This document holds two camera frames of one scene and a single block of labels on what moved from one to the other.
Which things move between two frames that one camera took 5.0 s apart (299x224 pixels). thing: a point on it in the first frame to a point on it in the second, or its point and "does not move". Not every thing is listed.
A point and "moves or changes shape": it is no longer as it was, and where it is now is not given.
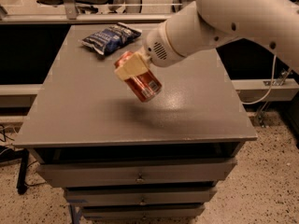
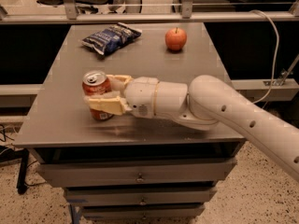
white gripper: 156,48 to 140,93
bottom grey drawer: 143,212 does not move
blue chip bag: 112,38 does not move
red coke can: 145,86 moves or changes shape
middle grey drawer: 139,196 does not move
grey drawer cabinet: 129,161 does not move
